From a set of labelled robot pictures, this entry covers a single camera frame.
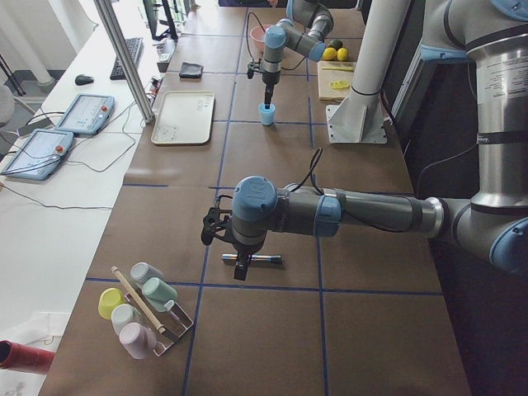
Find red cylinder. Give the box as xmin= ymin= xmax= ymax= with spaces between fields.
xmin=1 ymin=340 xmax=55 ymax=375

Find grey-white cup upper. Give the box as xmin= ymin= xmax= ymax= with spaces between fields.
xmin=130 ymin=262 xmax=164 ymax=286

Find grey folded cloth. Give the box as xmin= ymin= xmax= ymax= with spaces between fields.
xmin=179 ymin=62 xmax=204 ymax=79

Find aluminium frame post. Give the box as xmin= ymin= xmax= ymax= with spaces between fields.
xmin=94 ymin=0 xmax=155 ymax=125

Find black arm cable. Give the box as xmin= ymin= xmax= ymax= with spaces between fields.
xmin=284 ymin=147 xmax=413 ymax=233

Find yellow lemon near avocado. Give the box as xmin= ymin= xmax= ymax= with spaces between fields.
xmin=321 ymin=47 xmax=337 ymax=61

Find blue teach pendant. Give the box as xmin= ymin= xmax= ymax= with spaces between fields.
xmin=55 ymin=94 xmax=116 ymax=135
xmin=1 ymin=129 xmax=75 ymax=181

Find metal cup rack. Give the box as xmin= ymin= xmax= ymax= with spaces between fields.
xmin=125 ymin=290 xmax=194 ymax=357

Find lemon slices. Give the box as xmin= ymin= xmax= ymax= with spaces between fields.
xmin=329 ymin=80 xmax=350 ymax=90

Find green cup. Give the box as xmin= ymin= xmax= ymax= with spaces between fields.
xmin=141 ymin=277 xmax=177 ymax=312

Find blue teach pendant far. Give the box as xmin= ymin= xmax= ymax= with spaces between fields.
xmin=55 ymin=94 xmax=116 ymax=135

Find yellow cup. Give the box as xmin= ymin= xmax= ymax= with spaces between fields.
xmin=97 ymin=288 xmax=125 ymax=320

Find black keyboard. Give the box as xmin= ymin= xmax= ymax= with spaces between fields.
xmin=109 ymin=36 xmax=144 ymax=81

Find white pole mount base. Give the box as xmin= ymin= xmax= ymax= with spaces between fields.
xmin=326 ymin=0 xmax=411 ymax=144

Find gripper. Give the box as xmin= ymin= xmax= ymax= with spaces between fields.
xmin=247 ymin=59 xmax=281 ymax=110
xmin=200 ymin=196 xmax=266 ymax=281

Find bamboo cutting board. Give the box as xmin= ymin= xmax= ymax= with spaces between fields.
xmin=318 ymin=61 xmax=356 ymax=101

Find yellow lemon outer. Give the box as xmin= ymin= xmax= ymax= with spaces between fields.
xmin=336 ymin=47 xmax=349 ymax=62

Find white cup lower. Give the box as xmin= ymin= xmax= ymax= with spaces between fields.
xmin=111 ymin=304 xmax=142 ymax=336

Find black computer mouse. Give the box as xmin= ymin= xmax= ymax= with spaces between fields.
xmin=74 ymin=74 xmax=94 ymax=86

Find pink bowl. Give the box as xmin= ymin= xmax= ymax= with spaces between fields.
xmin=250 ymin=25 xmax=271 ymax=54

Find black monitor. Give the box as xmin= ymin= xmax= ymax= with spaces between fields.
xmin=143 ymin=0 xmax=178 ymax=41

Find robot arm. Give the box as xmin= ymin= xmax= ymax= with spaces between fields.
xmin=201 ymin=1 xmax=527 ymax=281
xmin=247 ymin=0 xmax=333 ymax=110

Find yellow plastic knife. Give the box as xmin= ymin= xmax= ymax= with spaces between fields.
xmin=321 ymin=66 xmax=355 ymax=73

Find steel muddler black tip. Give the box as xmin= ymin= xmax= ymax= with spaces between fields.
xmin=221 ymin=253 xmax=282 ymax=265

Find cream bear tray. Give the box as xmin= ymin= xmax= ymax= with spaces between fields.
xmin=151 ymin=91 xmax=215 ymax=145

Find pink cup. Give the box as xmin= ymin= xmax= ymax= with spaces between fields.
xmin=119 ymin=323 xmax=157 ymax=360

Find blue teach pendant near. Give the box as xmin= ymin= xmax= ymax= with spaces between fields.
xmin=1 ymin=129 xmax=75 ymax=181

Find blue plastic cup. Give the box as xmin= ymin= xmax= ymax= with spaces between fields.
xmin=258 ymin=103 xmax=276 ymax=126

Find green avocado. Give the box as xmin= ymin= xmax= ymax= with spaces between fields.
xmin=328 ymin=39 xmax=343 ymax=50

